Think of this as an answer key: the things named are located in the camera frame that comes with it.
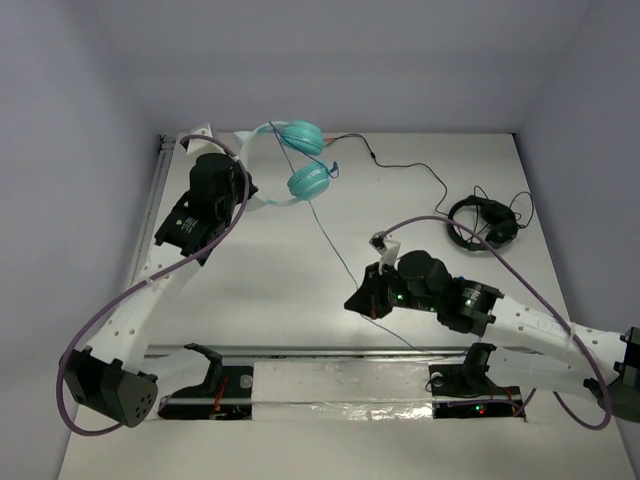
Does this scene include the black headset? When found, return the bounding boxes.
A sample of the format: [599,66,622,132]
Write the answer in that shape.
[446,195,520,252]

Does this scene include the aluminium rail frame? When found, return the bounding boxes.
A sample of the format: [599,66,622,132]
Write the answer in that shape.
[107,133,531,421]

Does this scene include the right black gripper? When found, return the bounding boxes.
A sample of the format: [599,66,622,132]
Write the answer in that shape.
[344,261,439,320]

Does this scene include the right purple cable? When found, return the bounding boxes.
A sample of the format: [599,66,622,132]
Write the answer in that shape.
[379,215,614,430]

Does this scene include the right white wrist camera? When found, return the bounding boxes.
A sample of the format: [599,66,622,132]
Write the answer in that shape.
[369,232,401,275]

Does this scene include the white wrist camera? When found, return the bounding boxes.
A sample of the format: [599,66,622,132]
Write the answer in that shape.
[180,123,223,156]
[369,232,401,275]

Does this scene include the blue headphone cable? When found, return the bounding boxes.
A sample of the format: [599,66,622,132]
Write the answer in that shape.
[268,120,431,354]

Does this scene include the teal cat-ear headphones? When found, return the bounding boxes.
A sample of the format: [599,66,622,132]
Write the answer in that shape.
[233,120,340,211]

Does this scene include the purple cable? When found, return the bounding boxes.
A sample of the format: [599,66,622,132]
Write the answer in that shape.
[55,133,251,437]
[379,215,614,430]

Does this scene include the black headset cable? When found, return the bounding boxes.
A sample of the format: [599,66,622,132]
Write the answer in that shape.
[322,133,534,236]

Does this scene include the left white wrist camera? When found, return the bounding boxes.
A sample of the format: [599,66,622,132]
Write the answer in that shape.
[180,123,223,156]

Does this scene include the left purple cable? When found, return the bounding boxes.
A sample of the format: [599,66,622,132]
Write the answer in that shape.
[55,133,251,437]

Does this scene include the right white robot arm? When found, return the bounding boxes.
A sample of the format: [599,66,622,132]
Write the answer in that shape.
[344,250,639,422]

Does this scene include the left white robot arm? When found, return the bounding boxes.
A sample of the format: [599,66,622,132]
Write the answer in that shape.
[56,153,257,437]

